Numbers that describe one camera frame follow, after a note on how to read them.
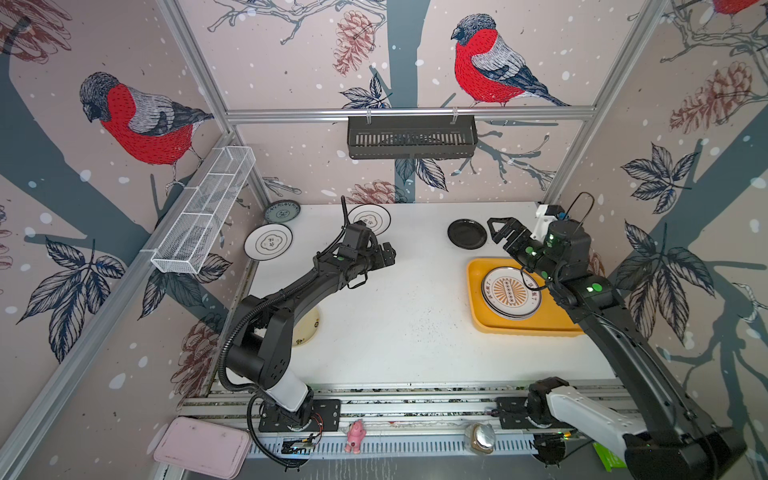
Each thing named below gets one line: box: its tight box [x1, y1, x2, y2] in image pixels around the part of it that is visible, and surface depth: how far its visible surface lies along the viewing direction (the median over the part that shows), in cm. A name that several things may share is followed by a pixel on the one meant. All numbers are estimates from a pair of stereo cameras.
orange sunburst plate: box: [481, 267, 542, 320], surface depth 92 cm
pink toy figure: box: [344, 419, 366, 454], surface depth 71 cm
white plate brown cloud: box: [348, 204, 391, 236], surface depth 120 cm
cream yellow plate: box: [293, 307, 320, 347], surface depth 88 cm
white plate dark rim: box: [243, 223, 293, 261], surface depth 113 cm
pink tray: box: [154, 416, 253, 480], surface depth 69 cm
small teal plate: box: [264, 199, 301, 223], surface depth 124 cm
